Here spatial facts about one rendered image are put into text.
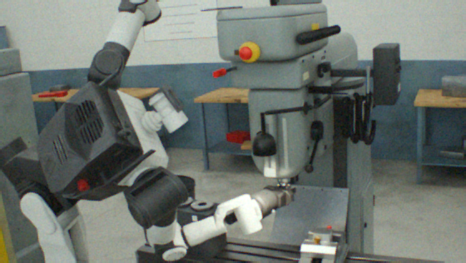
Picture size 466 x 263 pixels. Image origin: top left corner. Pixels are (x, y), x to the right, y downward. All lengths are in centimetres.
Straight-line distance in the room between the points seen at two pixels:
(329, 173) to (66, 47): 640
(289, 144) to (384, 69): 45
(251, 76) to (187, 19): 511
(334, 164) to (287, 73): 67
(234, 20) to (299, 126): 41
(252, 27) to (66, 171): 67
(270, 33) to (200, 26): 515
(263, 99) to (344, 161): 60
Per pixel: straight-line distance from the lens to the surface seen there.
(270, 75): 155
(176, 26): 674
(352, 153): 208
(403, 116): 593
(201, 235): 159
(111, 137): 125
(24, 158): 155
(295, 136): 162
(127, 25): 159
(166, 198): 132
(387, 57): 178
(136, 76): 720
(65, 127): 137
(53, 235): 158
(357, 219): 220
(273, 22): 143
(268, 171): 163
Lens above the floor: 189
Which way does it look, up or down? 14 degrees down
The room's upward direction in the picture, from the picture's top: 5 degrees counter-clockwise
